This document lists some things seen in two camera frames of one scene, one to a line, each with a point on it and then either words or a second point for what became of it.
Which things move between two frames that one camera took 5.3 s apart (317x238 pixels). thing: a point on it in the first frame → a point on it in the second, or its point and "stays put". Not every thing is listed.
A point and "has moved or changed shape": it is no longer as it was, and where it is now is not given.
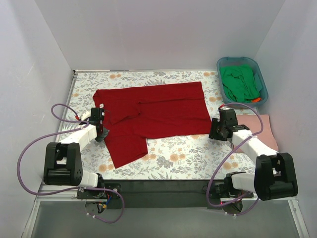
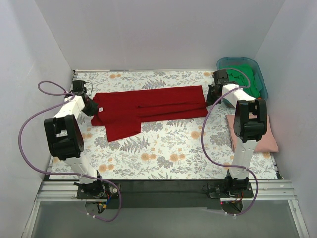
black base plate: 160,193 stays put
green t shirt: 239,83 stays put
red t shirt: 132,114 has moved or changed shape
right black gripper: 214,132 → 213,93
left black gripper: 101,134 → 92,108
